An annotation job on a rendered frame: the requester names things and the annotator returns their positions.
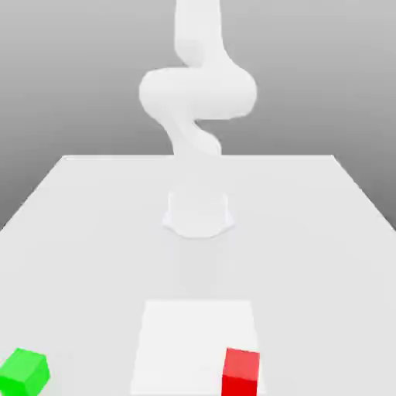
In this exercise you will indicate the small green cube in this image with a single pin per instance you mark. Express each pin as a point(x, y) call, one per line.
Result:
point(24, 372)

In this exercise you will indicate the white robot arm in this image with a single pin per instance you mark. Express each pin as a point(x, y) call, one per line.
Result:
point(198, 92)

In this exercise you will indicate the small red cube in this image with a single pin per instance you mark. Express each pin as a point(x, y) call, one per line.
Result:
point(240, 371)

